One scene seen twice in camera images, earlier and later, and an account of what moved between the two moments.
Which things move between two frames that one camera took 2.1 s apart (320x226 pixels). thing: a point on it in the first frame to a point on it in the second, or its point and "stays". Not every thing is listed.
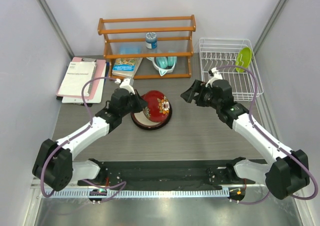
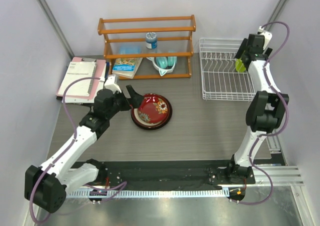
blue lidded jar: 151,41 stays
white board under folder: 98,97 stays
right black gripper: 196,87 to 242,48
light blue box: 129,50 stays
